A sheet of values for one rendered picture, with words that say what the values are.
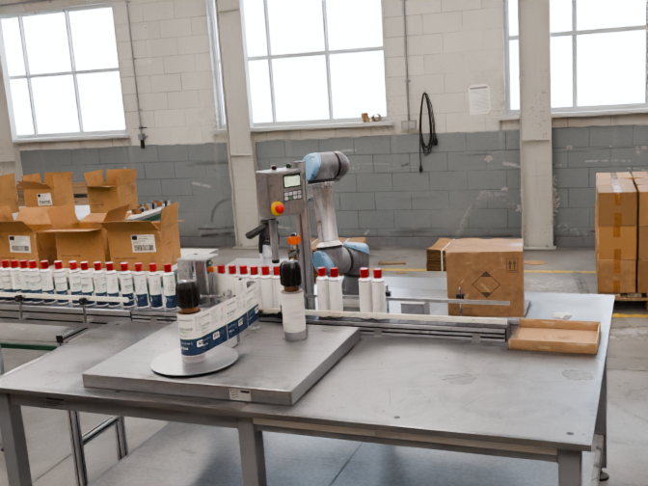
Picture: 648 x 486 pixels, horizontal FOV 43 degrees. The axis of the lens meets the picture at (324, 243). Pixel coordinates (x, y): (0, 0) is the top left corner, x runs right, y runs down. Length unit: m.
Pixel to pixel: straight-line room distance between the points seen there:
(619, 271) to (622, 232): 0.29
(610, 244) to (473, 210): 2.63
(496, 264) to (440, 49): 5.47
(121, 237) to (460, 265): 2.37
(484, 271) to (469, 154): 5.32
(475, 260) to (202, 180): 6.57
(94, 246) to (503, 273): 2.78
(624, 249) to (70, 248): 3.84
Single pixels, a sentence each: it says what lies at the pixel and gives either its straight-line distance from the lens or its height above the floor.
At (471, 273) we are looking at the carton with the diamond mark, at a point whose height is 1.03.
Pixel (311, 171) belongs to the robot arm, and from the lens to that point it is 3.52.
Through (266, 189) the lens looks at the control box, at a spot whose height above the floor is 1.41.
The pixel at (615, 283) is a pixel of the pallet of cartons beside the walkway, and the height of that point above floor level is 0.22.
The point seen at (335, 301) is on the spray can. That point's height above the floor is 0.95.
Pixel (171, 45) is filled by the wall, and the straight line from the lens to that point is 9.64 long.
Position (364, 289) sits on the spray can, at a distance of 3.23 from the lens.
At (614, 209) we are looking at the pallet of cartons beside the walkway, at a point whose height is 0.77.
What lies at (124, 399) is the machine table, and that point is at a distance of 2.84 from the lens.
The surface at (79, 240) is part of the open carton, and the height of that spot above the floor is 0.95.
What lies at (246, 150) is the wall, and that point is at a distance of 9.23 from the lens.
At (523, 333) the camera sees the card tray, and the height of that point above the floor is 0.83.
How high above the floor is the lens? 1.83
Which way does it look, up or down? 11 degrees down
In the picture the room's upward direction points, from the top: 4 degrees counter-clockwise
